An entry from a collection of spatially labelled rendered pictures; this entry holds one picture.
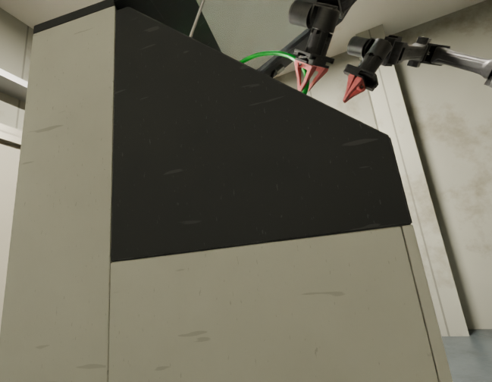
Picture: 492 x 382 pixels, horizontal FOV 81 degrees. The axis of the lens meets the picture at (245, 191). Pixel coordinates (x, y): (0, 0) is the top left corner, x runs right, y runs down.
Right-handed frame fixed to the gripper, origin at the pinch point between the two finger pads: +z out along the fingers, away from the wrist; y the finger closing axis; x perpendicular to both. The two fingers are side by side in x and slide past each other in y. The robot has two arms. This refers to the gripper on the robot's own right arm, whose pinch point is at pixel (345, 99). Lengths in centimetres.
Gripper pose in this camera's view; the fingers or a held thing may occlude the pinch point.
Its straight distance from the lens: 101.0
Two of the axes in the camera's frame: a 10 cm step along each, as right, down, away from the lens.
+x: -5.0, -2.0, -8.4
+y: -6.7, -5.3, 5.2
